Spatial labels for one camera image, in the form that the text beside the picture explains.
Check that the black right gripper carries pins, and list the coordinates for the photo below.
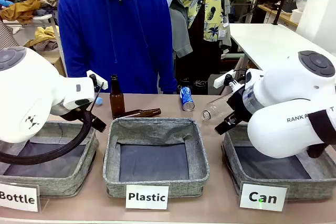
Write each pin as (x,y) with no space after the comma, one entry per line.
(240,106)

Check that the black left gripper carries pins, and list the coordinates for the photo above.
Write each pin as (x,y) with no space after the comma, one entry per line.
(76,115)

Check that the blue Pocari Sweat can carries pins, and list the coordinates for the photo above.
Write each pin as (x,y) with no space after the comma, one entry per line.
(187,99)

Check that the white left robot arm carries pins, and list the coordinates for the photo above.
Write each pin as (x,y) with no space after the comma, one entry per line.
(26,90)

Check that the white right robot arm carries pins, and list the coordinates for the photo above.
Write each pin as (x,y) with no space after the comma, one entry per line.
(283,129)

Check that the grey basket labelled Can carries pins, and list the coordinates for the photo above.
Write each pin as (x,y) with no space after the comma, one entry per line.
(262,166)

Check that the grey basket labelled Plastic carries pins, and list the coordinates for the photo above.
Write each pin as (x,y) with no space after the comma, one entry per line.
(155,129)

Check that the grey basket labelled Bottle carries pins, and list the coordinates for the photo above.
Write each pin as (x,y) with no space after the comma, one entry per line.
(65,182)

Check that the white Can sign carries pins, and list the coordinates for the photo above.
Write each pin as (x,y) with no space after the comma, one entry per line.
(262,197)

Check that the clear plastic bottle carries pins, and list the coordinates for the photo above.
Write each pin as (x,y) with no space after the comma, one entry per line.
(215,107)

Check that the blue bottle cap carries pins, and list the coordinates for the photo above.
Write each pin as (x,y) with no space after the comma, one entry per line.
(99,101)

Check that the upright brown glass bottle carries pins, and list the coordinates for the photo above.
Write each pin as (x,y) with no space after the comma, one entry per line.
(116,100)

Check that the lying brown glass bottle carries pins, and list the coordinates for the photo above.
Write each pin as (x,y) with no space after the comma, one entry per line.
(141,113)

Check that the black white-printed fabric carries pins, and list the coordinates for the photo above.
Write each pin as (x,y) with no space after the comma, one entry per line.
(197,83)

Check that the black hanging garment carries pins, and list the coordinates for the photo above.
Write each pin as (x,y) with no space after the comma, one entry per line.
(199,58)

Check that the white Plastic sign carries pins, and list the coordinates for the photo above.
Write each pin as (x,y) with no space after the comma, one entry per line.
(147,197)

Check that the white price tag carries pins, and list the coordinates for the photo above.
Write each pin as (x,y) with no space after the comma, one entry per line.
(222,34)

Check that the large white table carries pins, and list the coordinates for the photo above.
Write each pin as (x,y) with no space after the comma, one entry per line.
(267,40)

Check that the person in blue hoodie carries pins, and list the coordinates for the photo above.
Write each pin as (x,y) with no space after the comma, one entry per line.
(115,32)

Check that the yellow crumpled cloth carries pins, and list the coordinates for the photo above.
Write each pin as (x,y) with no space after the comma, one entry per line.
(46,35)

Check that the grey hanging shirt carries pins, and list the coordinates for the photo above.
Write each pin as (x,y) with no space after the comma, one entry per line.
(181,30)

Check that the white Bottle sign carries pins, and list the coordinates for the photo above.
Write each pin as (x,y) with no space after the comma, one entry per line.
(18,197)

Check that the wooden side table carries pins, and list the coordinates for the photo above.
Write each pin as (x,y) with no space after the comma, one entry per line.
(286,16)

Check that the white clothes table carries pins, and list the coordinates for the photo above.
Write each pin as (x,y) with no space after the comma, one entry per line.
(34,19)

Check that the dark grey bag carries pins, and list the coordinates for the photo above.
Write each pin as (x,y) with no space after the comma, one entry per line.
(292,3)

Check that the mustard cloth pile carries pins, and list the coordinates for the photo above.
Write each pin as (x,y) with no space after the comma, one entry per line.
(23,10)

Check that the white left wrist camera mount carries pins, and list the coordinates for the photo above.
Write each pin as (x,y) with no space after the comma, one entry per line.
(101,81)

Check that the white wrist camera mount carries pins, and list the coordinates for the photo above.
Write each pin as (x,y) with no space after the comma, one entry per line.
(220,80)
(101,81)

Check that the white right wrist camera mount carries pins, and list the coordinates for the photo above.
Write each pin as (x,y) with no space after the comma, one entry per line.
(220,80)

